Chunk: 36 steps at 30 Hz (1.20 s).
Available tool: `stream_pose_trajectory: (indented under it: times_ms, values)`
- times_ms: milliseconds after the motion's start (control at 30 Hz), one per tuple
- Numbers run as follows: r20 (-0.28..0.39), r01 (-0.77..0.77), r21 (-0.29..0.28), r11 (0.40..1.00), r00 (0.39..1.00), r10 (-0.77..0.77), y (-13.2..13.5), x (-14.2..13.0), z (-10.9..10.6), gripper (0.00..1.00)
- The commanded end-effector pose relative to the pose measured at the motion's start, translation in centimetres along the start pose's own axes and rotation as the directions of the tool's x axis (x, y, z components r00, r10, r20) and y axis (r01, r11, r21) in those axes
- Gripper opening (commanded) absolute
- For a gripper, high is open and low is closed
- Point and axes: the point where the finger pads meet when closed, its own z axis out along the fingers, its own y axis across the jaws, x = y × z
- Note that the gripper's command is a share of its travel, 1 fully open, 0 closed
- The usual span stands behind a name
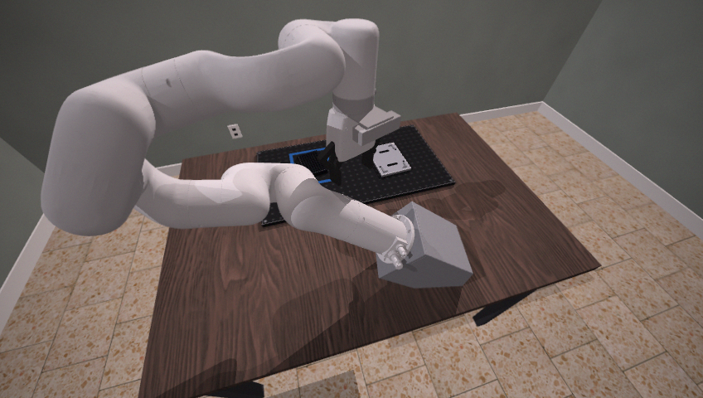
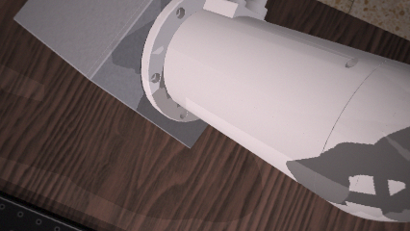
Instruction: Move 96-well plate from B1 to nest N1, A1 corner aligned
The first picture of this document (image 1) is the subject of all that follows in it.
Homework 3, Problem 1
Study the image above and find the black perforated breadboard plate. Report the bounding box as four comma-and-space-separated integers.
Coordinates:
256, 124, 455, 227

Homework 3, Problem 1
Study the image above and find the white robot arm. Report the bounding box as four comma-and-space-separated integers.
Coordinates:
41, 19, 415, 269

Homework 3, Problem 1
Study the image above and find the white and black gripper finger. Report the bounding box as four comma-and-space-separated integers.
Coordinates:
317, 141, 343, 186
361, 138, 381, 169

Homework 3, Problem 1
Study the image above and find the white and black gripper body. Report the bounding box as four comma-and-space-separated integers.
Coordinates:
326, 108, 375, 162

